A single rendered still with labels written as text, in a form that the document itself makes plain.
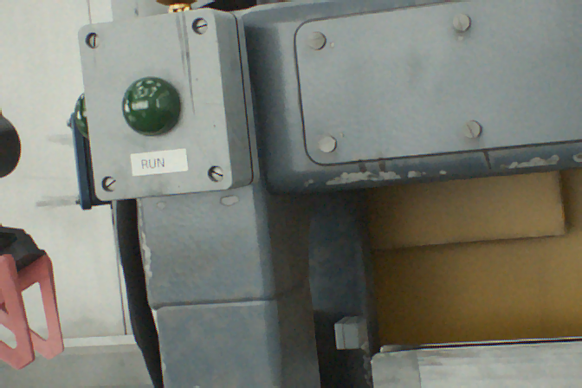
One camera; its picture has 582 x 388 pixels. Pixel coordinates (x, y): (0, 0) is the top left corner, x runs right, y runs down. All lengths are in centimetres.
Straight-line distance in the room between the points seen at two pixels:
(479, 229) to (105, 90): 34
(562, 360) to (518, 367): 3
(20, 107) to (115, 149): 601
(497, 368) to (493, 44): 25
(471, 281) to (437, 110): 32
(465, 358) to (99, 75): 32
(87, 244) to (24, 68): 103
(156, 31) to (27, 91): 600
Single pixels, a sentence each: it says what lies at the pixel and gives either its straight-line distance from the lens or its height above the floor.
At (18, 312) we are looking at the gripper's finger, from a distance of 85.
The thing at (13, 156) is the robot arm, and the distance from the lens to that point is 99.
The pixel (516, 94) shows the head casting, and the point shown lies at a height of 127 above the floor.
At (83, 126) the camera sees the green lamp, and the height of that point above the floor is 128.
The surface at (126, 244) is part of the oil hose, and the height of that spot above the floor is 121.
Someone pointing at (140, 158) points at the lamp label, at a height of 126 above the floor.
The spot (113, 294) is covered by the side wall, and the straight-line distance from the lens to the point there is 644.
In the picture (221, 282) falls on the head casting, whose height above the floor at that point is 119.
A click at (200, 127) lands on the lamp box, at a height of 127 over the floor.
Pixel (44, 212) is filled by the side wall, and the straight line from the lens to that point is 657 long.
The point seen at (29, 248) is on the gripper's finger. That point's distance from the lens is 92.
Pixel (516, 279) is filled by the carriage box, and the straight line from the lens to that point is 89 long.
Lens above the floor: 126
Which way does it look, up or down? 3 degrees down
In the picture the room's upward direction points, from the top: 6 degrees counter-clockwise
